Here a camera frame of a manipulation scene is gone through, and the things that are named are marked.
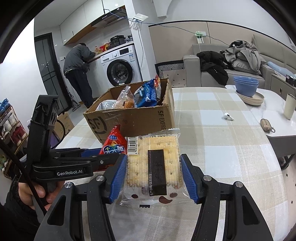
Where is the red corn chip bag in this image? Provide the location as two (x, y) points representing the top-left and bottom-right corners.
(99, 125), (127, 155)

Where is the cracker sandwich pack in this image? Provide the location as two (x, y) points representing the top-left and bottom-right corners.
(120, 128), (190, 208)

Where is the orange meat floss cake pack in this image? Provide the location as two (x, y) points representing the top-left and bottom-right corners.
(113, 85), (134, 109)

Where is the blue oreo cookie pack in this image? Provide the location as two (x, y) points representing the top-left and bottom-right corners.
(133, 77), (162, 108)

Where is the left hand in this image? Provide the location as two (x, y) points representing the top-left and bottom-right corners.
(17, 180), (65, 212)

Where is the small cardboard box on floor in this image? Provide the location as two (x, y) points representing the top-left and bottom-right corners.
(54, 112), (74, 139)

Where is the SF cardboard box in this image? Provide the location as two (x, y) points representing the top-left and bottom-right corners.
(83, 79), (175, 144)

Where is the plaid tablecloth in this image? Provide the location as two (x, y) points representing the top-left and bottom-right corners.
(55, 86), (290, 241)

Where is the person in grey jacket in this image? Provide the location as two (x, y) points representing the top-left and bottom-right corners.
(63, 43), (95, 108)

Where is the white washing machine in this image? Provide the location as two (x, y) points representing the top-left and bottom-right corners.
(100, 44), (142, 87)

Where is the beige key pouch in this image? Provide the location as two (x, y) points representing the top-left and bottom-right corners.
(260, 118), (275, 133)

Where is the white earbud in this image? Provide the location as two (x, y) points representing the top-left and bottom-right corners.
(223, 113), (234, 121)

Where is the black white playpen panel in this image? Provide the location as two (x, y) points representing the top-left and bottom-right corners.
(155, 60), (187, 88)

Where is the white marble coffee table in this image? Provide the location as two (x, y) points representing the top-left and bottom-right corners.
(225, 84), (296, 140)

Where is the black basket on washer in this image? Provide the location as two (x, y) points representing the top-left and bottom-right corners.
(110, 35), (126, 48)

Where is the beige plate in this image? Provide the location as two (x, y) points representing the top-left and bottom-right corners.
(236, 91), (264, 106)

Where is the cream cup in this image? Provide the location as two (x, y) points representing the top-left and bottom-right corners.
(283, 93), (296, 120)

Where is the blue bowls stack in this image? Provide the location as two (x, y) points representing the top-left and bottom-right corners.
(233, 76), (259, 97)

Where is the range hood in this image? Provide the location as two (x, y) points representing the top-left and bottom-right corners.
(90, 6), (127, 28)

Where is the black jacket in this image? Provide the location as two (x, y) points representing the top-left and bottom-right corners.
(196, 51), (229, 86)

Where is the grey clothes pile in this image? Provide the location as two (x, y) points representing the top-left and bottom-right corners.
(223, 40), (267, 75)

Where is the grey sofa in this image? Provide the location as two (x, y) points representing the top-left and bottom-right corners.
(183, 34), (295, 89)

